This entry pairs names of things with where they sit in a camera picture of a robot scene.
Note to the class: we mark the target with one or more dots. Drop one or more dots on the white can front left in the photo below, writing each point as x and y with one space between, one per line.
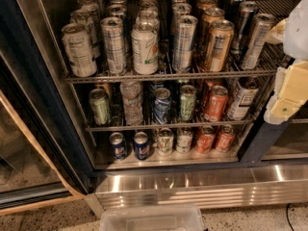
77 46

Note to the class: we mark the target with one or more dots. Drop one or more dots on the white 7up can bottom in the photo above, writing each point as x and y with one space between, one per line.
165 142

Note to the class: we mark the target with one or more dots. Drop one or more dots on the wire shelf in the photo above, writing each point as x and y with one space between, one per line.
118 123
270 60

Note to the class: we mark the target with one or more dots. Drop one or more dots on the orange can middle shelf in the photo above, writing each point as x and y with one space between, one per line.
216 103

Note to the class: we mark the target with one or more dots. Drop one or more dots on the silver redbull can front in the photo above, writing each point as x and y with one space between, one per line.
113 37

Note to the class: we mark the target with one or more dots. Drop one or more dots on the pepsi can bottom left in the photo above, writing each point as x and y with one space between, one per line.
118 145

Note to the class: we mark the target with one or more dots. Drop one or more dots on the green can middle centre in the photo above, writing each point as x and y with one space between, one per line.
187 101

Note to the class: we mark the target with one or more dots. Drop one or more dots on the orange can bottom right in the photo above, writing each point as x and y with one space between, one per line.
225 137

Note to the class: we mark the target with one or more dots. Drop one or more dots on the orange can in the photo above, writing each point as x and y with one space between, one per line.
225 137
205 139

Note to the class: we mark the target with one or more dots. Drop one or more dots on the clear plastic container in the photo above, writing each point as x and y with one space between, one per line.
185 217

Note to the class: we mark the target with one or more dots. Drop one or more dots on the silver slim can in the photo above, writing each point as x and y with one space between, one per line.
245 14
261 25

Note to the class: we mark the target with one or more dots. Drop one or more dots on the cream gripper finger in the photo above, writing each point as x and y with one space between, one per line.
290 93
276 33

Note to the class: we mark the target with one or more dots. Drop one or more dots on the white label bottle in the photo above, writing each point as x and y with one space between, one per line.
242 97

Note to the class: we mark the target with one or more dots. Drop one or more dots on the middle wire shelf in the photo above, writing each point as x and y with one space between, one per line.
118 123

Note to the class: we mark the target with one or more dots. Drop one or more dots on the silver can second row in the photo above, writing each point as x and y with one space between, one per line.
179 9

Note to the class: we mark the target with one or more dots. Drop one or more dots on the top wire shelf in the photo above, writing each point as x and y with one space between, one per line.
270 60

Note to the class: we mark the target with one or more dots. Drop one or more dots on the silver slim can right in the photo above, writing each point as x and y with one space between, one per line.
261 25

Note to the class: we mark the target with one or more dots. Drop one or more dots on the white 7up can front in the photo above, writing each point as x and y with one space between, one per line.
145 48

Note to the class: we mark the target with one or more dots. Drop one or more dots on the white 7up can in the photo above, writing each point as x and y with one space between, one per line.
165 142
145 48

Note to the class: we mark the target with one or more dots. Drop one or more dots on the silver tall can front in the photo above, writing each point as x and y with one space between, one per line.
184 43

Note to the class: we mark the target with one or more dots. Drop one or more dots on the redbull can second row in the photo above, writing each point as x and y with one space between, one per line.
117 10

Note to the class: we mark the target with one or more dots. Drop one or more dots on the gold tall can front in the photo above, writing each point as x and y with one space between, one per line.
221 33

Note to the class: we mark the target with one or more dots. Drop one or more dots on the blue pepsi can middle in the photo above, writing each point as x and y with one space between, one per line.
161 106

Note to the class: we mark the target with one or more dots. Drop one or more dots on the silver slim can behind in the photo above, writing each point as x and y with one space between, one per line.
245 14

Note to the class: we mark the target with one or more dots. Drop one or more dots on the white can second row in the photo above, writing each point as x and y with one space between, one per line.
85 18

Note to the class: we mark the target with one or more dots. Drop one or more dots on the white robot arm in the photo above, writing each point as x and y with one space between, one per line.
295 43

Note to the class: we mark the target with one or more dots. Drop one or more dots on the plastic water bottle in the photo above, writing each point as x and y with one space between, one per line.
131 98

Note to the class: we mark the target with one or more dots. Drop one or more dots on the gold can second row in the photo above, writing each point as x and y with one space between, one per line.
209 15

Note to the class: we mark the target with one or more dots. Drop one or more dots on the glass fridge door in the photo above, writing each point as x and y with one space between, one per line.
42 144

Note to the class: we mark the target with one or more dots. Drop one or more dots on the green can middle shelf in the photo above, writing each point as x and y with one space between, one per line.
100 105

